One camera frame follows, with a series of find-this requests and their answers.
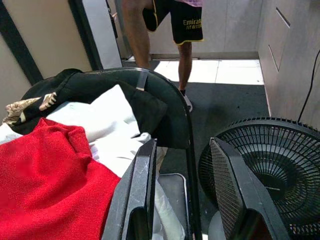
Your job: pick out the grey plastic bin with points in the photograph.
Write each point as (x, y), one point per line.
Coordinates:
(175, 197)

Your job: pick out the dark grey floor mat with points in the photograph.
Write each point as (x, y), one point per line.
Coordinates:
(225, 105)

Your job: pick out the red knitted garment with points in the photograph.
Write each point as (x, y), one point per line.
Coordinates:
(47, 180)

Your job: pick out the person in black shorts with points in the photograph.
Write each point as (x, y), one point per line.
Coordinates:
(175, 25)

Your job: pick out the black garment with beige print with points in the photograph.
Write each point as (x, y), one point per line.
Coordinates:
(100, 87)

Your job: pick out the white cloth garment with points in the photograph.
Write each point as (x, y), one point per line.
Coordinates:
(112, 125)

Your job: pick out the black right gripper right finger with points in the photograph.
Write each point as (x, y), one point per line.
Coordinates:
(240, 195)

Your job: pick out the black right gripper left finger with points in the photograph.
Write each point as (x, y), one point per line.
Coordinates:
(136, 195)

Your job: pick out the black electric fan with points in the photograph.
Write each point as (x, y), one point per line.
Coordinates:
(280, 162)

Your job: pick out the black folding chair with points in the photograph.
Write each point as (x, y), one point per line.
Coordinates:
(175, 105)

